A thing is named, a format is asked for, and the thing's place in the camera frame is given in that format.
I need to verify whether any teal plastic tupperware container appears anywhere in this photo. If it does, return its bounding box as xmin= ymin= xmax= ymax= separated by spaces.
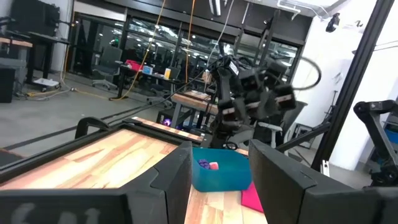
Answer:
xmin=192 ymin=147 xmax=253 ymax=193

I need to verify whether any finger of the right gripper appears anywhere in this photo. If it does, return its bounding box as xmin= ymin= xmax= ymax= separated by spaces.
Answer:
xmin=235 ymin=93 xmax=251 ymax=124
xmin=258 ymin=89 xmax=278 ymax=121

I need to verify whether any silver aluminium bracket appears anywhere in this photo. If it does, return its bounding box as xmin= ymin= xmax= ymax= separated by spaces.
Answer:
xmin=321 ymin=159 xmax=331 ymax=177

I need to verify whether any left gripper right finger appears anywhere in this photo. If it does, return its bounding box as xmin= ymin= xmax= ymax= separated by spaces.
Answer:
xmin=248 ymin=139 xmax=398 ymax=224

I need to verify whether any grey office chair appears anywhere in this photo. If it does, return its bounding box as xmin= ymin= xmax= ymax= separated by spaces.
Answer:
xmin=91 ymin=45 xmax=124 ymax=91

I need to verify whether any black office chair white armrest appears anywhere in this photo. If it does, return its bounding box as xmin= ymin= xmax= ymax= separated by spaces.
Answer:
xmin=248 ymin=101 xmax=309 ymax=150

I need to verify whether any black bin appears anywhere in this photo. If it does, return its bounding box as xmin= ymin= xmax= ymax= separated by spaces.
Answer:
xmin=0 ymin=67 xmax=16 ymax=104

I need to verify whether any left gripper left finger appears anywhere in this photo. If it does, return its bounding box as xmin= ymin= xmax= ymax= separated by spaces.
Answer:
xmin=0 ymin=141 xmax=193 ymax=224

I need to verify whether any wooden top desk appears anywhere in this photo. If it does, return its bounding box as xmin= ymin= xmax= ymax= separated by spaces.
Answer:
xmin=170 ymin=91 xmax=220 ymax=128

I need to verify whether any magenta cloth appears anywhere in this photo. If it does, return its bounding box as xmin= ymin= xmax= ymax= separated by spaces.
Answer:
xmin=241 ymin=182 xmax=265 ymax=214

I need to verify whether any black frame handle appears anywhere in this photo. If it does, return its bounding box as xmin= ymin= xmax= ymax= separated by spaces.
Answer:
xmin=74 ymin=116 xmax=110 ymax=140

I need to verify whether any black aluminium table frame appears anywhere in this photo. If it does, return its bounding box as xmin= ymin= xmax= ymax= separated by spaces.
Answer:
xmin=0 ymin=0 xmax=396 ymax=184

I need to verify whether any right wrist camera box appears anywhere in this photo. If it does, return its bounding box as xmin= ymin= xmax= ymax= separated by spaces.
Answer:
xmin=239 ymin=74 xmax=261 ymax=93

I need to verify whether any black computer tower blue light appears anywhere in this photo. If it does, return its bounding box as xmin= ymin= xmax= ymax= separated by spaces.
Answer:
xmin=156 ymin=108 xmax=183 ymax=128

